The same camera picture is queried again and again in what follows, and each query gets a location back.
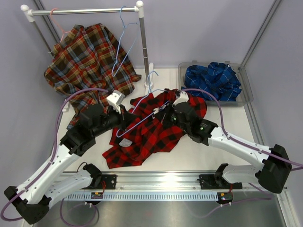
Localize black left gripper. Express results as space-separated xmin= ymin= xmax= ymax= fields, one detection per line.
xmin=92 ymin=104 xmax=137 ymax=138

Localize blue hanger holding red shirt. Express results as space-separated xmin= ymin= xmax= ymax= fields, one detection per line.
xmin=115 ymin=70 xmax=180 ymax=138

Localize red black checked shirt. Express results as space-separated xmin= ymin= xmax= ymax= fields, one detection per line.
xmin=101 ymin=88 xmax=208 ymax=170

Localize blue plaid shirt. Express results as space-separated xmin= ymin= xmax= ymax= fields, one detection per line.
xmin=182 ymin=62 xmax=242 ymax=102

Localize light blue hanger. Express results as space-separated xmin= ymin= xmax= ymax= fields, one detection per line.
xmin=111 ymin=6 xmax=139 ymax=78

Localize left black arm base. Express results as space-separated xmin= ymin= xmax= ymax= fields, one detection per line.
xmin=83 ymin=174 xmax=117 ymax=190

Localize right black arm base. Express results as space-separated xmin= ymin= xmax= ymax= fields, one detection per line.
xmin=197 ymin=174 xmax=243 ymax=190

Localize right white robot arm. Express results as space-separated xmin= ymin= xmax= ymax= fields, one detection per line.
xmin=161 ymin=102 xmax=292 ymax=194

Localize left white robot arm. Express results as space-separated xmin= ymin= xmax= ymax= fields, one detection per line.
xmin=4 ymin=105 xmax=137 ymax=225

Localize brown plaid shirt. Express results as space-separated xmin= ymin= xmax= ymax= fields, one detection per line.
xmin=44 ymin=24 xmax=142 ymax=129

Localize clear grey plastic bin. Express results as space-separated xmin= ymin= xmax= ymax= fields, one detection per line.
xmin=178 ymin=61 xmax=253 ymax=106

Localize silver white clothes rack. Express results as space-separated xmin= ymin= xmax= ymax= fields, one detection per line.
xmin=20 ymin=0 xmax=155 ymax=112

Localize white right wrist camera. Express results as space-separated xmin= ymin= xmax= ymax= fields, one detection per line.
xmin=173 ymin=91 xmax=189 ymax=106

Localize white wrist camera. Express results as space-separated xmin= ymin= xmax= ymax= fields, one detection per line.
xmin=173 ymin=91 xmax=189 ymax=106
xmin=106 ymin=90 xmax=125 ymax=114

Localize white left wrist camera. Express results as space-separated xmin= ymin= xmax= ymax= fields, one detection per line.
xmin=106 ymin=90 xmax=125 ymax=114

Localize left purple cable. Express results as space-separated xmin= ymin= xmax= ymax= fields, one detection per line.
xmin=0 ymin=88 xmax=108 ymax=227

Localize purple cable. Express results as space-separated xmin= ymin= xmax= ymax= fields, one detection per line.
xmin=181 ymin=88 xmax=303 ymax=171
xmin=0 ymin=88 xmax=108 ymax=227

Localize aluminium mounting rail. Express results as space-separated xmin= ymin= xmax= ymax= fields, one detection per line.
xmin=56 ymin=171 xmax=288 ymax=191

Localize white slotted cable duct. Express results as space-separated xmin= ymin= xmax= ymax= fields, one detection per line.
xmin=64 ymin=192 xmax=219 ymax=201

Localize pink wire hanger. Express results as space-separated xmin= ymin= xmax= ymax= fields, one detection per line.
xmin=50 ymin=8 xmax=70 ymax=42

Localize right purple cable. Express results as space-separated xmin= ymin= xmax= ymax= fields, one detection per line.
xmin=181 ymin=88 xmax=303 ymax=171

